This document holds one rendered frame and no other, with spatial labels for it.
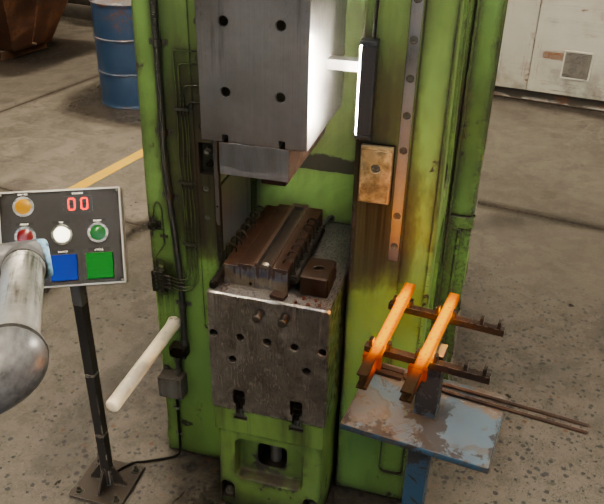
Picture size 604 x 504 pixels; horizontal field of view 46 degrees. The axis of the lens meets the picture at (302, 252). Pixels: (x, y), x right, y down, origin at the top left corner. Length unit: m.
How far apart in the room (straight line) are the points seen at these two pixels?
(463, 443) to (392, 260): 0.57
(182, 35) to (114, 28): 4.37
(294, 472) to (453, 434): 0.77
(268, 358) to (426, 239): 0.60
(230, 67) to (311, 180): 0.70
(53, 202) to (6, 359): 1.06
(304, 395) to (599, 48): 5.31
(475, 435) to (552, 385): 1.45
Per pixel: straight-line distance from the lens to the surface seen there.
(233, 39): 1.88
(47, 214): 2.17
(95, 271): 2.13
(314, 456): 2.44
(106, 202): 2.14
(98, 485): 2.86
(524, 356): 3.56
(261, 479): 2.61
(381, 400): 2.06
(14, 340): 1.18
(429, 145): 2.00
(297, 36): 1.82
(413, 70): 1.93
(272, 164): 1.95
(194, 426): 2.82
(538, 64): 7.11
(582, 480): 3.04
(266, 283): 2.13
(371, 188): 2.04
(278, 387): 2.27
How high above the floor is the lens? 2.07
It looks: 30 degrees down
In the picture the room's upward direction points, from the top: 1 degrees clockwise
